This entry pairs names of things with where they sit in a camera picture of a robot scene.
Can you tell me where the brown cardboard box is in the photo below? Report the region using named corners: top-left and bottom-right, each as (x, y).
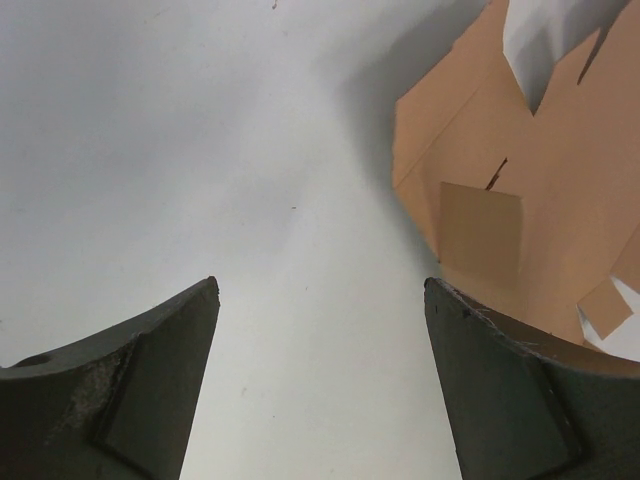
top-left (392, 1), bottom-right (639, 345)

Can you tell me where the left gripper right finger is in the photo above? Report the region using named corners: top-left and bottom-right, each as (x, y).
top-left (424, 277), bottom-right (639, 479)

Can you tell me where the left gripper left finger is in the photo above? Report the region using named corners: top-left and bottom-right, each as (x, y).
top-left (1, 277), bottom-right (220, 479)

